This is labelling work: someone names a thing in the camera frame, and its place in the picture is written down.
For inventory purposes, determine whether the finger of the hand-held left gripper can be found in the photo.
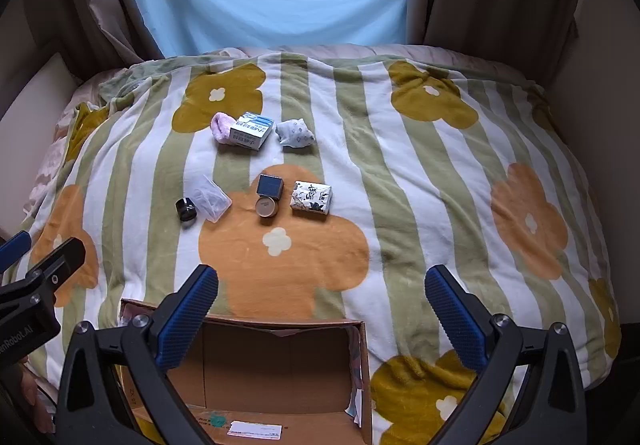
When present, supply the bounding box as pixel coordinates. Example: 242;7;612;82
0;237;87;322
0;231;32;274

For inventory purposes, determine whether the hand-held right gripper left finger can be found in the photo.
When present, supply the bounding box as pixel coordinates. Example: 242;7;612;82
54;264;221;445

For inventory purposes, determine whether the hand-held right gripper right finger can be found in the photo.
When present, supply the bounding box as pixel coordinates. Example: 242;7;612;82
424;264;587;445

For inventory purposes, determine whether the cardboard box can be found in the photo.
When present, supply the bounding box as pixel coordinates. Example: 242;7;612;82
117;298;374;445

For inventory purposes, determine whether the small black jar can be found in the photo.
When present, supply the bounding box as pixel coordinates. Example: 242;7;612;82
174;197;200;225

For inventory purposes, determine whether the clear plastic bag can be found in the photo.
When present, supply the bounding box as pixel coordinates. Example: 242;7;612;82
192;176;233;224

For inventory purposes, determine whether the beige round jar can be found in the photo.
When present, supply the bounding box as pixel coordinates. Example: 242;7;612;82
254;195;282;220

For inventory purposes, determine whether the dark blue square box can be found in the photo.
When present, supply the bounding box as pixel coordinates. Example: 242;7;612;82
256;174;285;201

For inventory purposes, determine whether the floral tissue packet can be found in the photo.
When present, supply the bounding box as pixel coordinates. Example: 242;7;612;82
290;180;334;218

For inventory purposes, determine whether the pink fuzzy sock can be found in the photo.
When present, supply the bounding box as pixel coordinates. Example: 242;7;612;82
211;112;242;146

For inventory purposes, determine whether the blue and white carton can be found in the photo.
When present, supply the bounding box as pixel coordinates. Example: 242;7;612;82
230;112;275;152

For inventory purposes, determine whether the white sock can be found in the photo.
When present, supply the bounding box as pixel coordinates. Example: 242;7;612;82
275;119;316;151

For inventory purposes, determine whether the person's left hand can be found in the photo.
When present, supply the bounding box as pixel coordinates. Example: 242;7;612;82
20;365;57;433

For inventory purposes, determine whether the striped flower blanket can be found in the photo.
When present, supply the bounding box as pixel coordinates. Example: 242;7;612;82
25;50;624;445

